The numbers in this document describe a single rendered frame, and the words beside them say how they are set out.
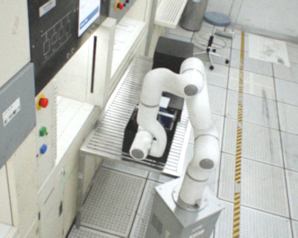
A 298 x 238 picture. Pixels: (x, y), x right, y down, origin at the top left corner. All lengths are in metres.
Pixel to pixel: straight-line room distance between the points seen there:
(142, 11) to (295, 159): 2.05
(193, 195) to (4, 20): 1.22
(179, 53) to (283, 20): 3.72
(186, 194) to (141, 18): 2.06
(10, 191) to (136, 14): 2.39
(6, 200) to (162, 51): 1.61
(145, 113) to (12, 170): 0.58
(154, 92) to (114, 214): 1.46
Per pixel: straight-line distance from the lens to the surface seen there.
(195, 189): 1.84
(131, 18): 3.54
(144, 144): 1.69
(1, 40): 1.12
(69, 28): 1.57
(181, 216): 1.88
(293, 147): 3.96
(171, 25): 3.67
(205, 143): 1.65
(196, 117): 1.56
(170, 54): 2.69
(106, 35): 2.03
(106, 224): 2.72
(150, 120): 1.60
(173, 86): 1.44
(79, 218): 2.60
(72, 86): 2.27
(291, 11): 6.23
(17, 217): 1.63
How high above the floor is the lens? 2.21
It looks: 37 degrees down
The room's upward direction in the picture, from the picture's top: 12 degrees clockwise
